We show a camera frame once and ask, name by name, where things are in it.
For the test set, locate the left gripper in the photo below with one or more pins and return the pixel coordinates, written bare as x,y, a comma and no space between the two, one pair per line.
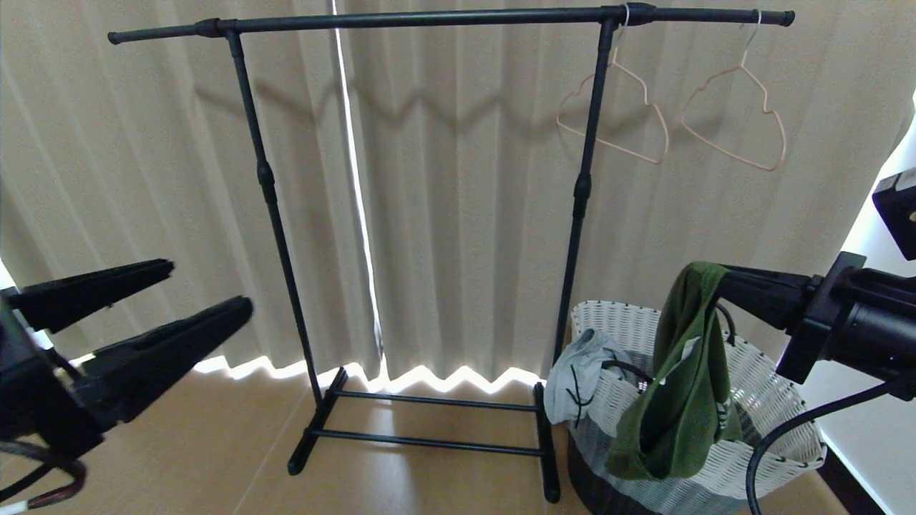
36,393

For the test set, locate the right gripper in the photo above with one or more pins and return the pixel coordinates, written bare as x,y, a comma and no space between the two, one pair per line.
859,322

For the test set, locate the green printed t-shirt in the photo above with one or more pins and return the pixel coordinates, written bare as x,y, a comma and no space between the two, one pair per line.
687,400

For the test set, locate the pink clothes hanger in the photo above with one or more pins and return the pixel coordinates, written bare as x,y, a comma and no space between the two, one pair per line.
778,118
656,114

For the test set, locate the white laundry basket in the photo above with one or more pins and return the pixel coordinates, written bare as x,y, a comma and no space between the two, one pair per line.
758,400

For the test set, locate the black clothes rack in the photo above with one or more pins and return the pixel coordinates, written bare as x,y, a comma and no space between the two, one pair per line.
429,17

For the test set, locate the pale grey shorts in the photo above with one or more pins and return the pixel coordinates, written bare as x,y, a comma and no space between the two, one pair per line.
572,379

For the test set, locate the beige curtain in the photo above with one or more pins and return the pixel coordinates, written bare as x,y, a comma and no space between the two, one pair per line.
465,214

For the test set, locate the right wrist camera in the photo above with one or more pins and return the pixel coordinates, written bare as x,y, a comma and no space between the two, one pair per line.
900,211

